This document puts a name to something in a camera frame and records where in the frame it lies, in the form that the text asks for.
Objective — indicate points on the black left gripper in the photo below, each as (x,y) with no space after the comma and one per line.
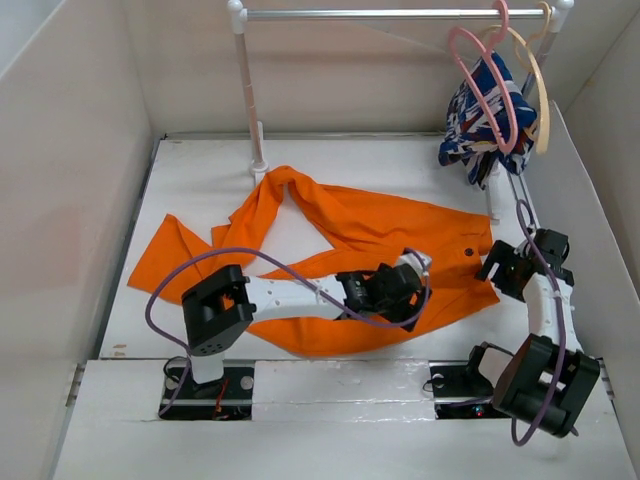
(406,313)

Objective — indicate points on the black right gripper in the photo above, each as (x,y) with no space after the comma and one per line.
(502,253)

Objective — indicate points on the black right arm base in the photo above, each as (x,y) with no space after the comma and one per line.
(459,393)

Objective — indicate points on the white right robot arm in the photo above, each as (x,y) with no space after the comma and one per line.
(547,382)

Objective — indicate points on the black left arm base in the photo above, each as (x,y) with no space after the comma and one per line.
(227,399)

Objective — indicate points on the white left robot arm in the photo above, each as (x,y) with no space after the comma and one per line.
(220,308)

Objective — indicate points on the beige hanger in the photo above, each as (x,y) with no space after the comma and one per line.
(490,87)

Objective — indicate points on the white foam board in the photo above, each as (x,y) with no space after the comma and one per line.
(565,200)

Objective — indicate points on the blue patterned garment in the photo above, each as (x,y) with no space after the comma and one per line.
(469,139)

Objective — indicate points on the white clothes rack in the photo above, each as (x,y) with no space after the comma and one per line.
(343,73)

